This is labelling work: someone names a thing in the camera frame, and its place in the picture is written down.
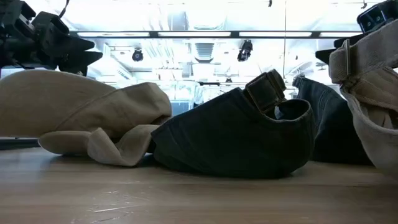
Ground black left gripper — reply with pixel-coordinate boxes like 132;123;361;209
0;0;103;77

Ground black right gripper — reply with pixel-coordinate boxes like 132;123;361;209
315;0;398;65

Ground navy blue cap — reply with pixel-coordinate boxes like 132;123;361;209
292;75;374;166

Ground black cap with strap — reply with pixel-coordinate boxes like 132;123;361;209
150;68;317;180

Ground black ceiling spotlight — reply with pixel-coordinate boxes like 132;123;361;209
237;39;254;62
131;48;144;62

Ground black horizontal background bar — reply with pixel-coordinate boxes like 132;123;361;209
198;81;246;86

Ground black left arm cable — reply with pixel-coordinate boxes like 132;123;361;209
58;0;71;19

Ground beige cap with velcro strap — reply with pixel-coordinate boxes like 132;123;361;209
328;19;398;180

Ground black table edge rail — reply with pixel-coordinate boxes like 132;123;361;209
0;136;40;151

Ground black overhead frame bar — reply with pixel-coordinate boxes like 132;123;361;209
70;30;363;40

